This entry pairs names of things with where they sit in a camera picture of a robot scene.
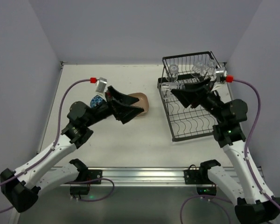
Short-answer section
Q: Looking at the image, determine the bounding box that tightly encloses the blue dotted small bowl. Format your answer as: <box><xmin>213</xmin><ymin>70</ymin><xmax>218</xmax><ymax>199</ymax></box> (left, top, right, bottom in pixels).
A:
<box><xmin>90</xmin><ymin>95</ymin><xmax>105</xmax><ymax>108</ymax></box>

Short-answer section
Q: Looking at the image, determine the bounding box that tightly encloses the brown square panda plate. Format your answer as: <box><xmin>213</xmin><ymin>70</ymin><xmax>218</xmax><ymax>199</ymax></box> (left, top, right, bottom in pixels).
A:
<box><xmin>129</xmin><ymin>92</ymin><xmax>149</xmax><ymax>110</ymax></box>

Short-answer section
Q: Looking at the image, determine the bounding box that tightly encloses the clear glass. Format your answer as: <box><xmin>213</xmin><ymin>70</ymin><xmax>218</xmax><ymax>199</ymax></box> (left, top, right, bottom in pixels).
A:
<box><xmin>192</xmin><ymin>60</ymin><xmax>205</xmax><ymax>78</ymax></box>
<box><xmin>167</xmin><ymin>64</ymin><xmax>179</xmax><ymax>82</ymax></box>
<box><xmin>161</xmin><ymin>82</ymin><xmax>185</xmax><ymax>99</ymax></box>
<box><xmin>206</xmin><ymin>59</ymin><xmax>217</xmax><ymax>75</ymax></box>

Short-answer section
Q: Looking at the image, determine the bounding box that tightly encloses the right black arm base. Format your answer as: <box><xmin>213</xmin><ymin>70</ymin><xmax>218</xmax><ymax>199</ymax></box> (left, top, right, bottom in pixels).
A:
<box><xmin>183</xmin><ymin>164</ymin><xmax>217</xmax><ymax>196</ymax></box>

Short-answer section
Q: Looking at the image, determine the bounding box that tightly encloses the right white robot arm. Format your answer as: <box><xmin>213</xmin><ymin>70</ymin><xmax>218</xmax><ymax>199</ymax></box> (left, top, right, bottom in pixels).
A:
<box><xmin>171</xmin><ymin>78</ymin><xmax>280</xmax><ymax>224</ymax></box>

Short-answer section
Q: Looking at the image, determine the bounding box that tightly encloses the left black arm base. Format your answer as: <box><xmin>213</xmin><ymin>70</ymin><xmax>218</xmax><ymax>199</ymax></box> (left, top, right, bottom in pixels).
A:
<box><xmin>70</xmin><ymin>169</ymin><xmax>103</xmax><ymax>198</ymax></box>

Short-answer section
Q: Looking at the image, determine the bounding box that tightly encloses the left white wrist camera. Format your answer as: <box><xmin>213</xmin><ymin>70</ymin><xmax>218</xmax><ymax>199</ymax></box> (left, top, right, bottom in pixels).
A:
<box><xmin>95</xmin><ymin>77</ymin><xmax>107</xmax><ymax>96</ymax></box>

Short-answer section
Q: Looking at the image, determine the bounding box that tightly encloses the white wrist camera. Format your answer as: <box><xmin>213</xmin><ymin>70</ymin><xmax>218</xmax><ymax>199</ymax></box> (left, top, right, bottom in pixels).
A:
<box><xmin>95</xmin><ymin>77</ymin><xmax>107</xmax><ymax>96</ymax></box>
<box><xmin>211</xmin><ymin>67</ymin><xmax>227</xmax><ymax>91</ymax></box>

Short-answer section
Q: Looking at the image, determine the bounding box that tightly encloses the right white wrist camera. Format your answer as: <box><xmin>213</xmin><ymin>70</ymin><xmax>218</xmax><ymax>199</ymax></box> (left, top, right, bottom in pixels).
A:
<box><xmin>211</xmin><ymin>67</ymin><xmax>227</xmax><ymax>91</ymax></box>

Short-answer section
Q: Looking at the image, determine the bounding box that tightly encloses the black wire dish rack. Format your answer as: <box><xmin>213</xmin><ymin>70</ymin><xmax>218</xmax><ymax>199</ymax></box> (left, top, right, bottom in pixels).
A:
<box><xmin>157</xmin><ymin>51</ymin><xmax>218</xmax><ymax>142</ymax></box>

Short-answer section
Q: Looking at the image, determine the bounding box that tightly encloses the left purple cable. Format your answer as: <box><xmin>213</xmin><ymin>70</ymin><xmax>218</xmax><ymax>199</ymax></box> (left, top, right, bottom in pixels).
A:
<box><xmin>0</xmin><ymin>77</ymin><xmax>115</xmax><ymax>215</ymax></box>

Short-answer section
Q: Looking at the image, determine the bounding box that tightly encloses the purple cable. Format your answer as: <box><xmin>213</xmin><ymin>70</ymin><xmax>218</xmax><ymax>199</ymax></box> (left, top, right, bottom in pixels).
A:
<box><xmin>179</xmin><ymin>75</ymin><xmax>280</xmax><ymax>224</ymax></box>
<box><xmin>0</xmin><ymin>77</ymin><xmax>115</xmax><ymax>215</ymax></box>

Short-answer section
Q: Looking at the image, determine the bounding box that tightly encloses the aluminium mounting rail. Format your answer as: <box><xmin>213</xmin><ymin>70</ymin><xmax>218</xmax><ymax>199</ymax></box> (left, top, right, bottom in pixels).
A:
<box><xmin>49</xmin><ymin>167</ymin><xmax>266</xmax><ymax>187</ymax></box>

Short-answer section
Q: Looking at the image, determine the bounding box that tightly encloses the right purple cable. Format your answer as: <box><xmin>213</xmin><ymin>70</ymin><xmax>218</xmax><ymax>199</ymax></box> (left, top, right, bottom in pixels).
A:
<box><xmin>179</xmin><ymin>75</ymin><xmax>280</xmax><ymax>224</ymax></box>

